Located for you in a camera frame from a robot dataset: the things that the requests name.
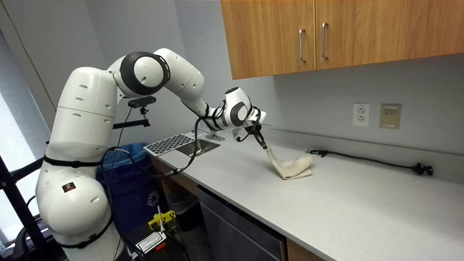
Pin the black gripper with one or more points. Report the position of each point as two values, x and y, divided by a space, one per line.
255 131

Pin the cream white cloth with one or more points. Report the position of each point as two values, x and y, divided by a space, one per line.
293 169

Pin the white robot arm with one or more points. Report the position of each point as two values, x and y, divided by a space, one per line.
70 199

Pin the steel sink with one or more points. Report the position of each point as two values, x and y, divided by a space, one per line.
197 149

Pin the black dishwasher front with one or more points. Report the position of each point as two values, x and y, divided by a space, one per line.
235 236

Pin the wooden upper cabinet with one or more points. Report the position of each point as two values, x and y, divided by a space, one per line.
261 35

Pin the yellow tool on floor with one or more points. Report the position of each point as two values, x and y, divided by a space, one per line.
158 220

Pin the blue recycling bin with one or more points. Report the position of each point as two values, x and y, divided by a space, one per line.
132 188

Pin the white wall power outlet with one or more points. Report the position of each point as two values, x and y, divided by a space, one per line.
360 115

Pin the silver cabinet handle left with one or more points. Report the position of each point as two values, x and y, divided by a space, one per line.
300 46

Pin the silver cabinet handle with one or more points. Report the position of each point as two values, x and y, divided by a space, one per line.
323 27
300 46

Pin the beige wall plate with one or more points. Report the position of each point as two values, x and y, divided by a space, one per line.
390 115

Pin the black camera on stand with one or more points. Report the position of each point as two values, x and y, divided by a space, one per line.
141 105

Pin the silver cabinet handle right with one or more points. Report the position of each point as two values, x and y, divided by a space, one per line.
323 27

